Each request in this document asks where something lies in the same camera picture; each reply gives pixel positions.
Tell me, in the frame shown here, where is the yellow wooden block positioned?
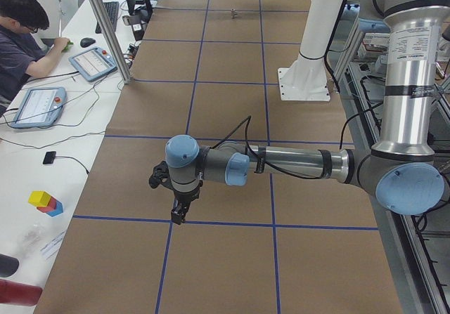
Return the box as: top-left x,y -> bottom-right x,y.
28,190 -> 51,207

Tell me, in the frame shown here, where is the black cylinder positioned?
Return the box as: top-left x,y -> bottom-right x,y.
0,254 -> 20,277

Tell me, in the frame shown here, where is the small black box device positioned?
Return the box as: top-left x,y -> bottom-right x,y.
42,151 -> 56,165

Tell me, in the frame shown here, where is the black keyboard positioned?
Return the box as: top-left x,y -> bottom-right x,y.
103,1 -> 120,32

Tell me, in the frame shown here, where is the blue teach pendant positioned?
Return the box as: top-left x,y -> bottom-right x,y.
68,47 -> 117,82
9,87 -> 67,129

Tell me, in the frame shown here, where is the blue wooden block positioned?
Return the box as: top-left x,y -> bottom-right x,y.
46,201 -> 63,217

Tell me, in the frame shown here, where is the near blue teach pendant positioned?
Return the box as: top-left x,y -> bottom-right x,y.
9,87 -> 67,129

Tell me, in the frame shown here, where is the black computer mouse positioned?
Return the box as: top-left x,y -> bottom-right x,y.
79,37 -> 96,48

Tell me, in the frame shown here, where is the aluminium frame post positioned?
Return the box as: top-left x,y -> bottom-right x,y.
89,0 -> 131,84

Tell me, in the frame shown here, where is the far blue teach pendant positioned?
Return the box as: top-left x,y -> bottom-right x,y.
68,47 -> 117,82

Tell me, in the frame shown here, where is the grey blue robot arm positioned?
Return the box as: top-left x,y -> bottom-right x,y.
149,0 -> 449,224

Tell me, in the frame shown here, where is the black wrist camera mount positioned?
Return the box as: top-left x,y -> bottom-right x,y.
148,161 -> 172,190

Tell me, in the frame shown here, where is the red wooden block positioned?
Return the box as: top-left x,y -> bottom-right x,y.
37,197 -> 57,213

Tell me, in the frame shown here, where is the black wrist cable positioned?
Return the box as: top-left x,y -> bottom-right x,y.
214,115 -> 326,180

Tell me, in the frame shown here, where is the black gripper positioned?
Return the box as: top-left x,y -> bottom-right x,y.
171,181 -> 202,225

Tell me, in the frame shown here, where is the white camera stand column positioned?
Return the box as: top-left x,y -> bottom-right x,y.
278,0 -> 344,102

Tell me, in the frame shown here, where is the red cylinder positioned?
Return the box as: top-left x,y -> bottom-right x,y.
1,280 -> 43,306

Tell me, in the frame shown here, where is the seated person dark shirt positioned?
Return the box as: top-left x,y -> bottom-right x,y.
1,0 -> 70,113

